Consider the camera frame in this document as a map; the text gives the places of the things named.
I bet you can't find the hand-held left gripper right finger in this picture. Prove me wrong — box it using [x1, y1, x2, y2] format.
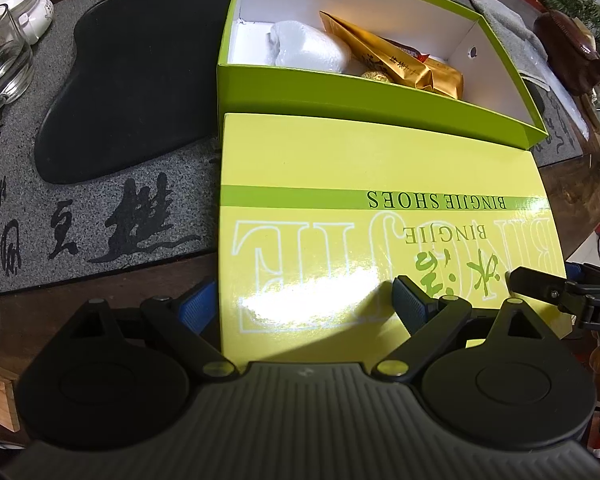
[371, 275, 553, 386]

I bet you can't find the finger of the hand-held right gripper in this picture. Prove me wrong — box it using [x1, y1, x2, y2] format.
[509, 266, 588, 311]
[564, 262, 600, 286]

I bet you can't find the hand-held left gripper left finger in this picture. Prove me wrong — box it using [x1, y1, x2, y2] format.
[65, 280, 240, 386]

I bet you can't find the yellow-green box lid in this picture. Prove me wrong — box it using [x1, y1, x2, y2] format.
[217, 112, 568, 366]

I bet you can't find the green shoe box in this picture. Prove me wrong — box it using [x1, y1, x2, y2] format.
[216, 0, 550, 150]

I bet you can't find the plain gold foil pouch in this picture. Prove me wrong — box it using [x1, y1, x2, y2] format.
[422, 56, 466, 100]

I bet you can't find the red snack packet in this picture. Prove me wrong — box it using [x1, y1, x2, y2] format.
[382, 37, 433, 63]

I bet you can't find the white packet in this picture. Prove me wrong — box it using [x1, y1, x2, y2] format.
[267, 20, 353, 75]

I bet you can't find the gold foil pouch black print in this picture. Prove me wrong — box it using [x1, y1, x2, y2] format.
[319, 10, 433, 93]

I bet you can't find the grey stone tea tray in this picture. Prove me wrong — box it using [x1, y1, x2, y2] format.
[0, 0, 590, 297]

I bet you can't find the brown leather pouch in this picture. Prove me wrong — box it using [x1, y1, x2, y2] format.
[532, 9, 600, 95]

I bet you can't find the grey towel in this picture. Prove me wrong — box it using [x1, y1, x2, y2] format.
[462, 0, 590, 142]

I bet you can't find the glass pitcher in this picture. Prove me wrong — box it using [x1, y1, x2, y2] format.
[0, 4, 35, 112]

